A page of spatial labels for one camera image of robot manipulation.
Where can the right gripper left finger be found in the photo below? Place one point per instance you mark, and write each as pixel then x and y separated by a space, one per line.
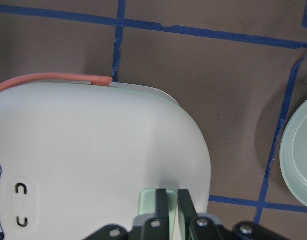
pixel 161 212

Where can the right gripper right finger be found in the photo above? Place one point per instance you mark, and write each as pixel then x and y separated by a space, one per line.
pixel 193 225

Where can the white rice cooker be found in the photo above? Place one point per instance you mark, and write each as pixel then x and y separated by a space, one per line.
pixel 78 152

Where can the green plate near potato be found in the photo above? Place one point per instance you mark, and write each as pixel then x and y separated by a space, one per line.
pixel 293 154

